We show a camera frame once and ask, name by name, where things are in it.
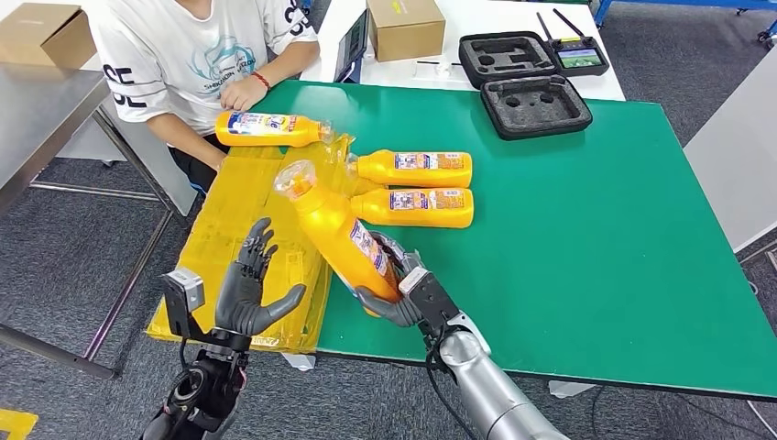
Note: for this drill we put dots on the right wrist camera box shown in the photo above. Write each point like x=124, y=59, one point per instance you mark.
x=431, y=300

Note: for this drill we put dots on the plain cardboard box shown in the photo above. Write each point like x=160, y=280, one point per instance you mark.
x=42, y=33

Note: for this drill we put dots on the person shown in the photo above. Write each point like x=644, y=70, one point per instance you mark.
x=170, y=54

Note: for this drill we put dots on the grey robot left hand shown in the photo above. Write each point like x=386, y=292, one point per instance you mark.
x=240, y=303

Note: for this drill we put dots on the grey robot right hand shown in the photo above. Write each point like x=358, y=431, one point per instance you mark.
x=388, y=313

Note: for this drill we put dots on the white table foot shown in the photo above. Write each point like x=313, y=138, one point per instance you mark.
x=570, y=388
x=300, y=362

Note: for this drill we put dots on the dark tablet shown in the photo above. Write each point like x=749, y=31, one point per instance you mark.
x=349, y=51

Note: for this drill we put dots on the cardboard box with yellow label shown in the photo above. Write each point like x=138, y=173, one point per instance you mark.
x=403, y=30

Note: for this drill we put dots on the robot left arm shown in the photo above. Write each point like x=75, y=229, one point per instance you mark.
x=206, y=388

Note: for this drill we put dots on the person's left forearm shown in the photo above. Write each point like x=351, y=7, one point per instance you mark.
x=291, y=61

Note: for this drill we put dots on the black pen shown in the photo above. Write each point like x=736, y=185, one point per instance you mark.
x=431, y=62

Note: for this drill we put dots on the black foam-lined case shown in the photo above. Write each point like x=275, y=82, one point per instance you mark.
x=534, y=109

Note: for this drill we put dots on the orange detergent bottle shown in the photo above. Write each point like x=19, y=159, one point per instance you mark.
x=328, y=231
x=425, y=218
x=376, y=173
x=303, y=133

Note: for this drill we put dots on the yellow plastic sheet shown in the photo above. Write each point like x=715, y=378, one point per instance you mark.
x=230, y=206

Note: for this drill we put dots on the person's left hand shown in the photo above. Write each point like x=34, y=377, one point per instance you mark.
x=243, y=94

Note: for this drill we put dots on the black remote controller with screen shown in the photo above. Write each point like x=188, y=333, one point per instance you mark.
x=580, y=59

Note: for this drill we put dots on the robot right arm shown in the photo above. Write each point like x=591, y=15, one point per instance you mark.
x=492, y=395

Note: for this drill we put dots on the steel table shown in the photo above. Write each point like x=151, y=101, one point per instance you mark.
x=42, y=109

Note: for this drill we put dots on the pale grey table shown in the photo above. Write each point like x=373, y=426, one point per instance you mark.
x=734, y=158

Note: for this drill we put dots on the person's right forearm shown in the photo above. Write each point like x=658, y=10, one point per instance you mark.
x=182, y=136

